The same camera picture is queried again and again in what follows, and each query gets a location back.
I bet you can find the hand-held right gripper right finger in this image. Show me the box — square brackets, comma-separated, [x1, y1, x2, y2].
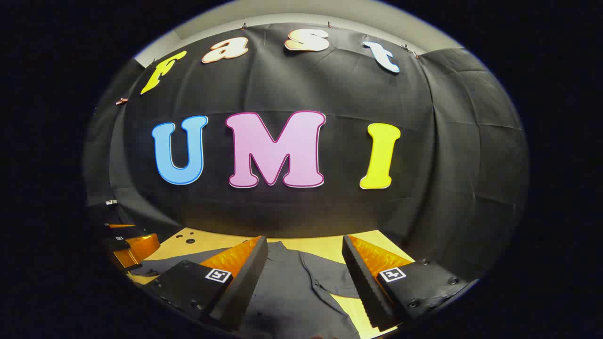
[342, 234, 472, 332]

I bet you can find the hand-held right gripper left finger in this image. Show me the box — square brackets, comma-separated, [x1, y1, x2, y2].
[141, 235, 269, 332]

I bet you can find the grey long-sleeved shirt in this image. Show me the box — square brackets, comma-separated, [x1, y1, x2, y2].
[130, 241, 362, 339]

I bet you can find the black backdrop cloth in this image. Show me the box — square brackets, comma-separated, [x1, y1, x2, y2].
[85, 23, 530, 283]

